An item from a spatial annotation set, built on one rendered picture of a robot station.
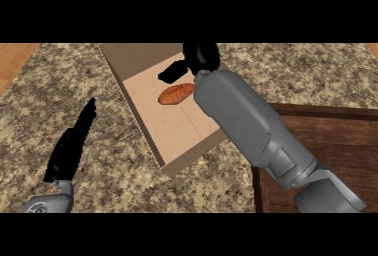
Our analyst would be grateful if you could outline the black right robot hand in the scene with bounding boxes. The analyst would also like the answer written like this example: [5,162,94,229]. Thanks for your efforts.
[156,43,221,85]

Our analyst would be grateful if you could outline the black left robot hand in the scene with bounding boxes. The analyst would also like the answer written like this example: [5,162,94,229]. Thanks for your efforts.
[42,97,97,184]

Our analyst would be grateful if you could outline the orange sweet potato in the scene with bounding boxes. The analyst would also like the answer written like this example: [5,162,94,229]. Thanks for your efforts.
[156,83,197,106]

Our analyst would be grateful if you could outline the open cardboard box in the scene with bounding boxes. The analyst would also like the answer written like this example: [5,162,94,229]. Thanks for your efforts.
[97,43,233,178]

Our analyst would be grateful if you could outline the dark brown wooden tray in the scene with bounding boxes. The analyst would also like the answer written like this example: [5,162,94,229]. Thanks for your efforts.
[250,102,378,214]

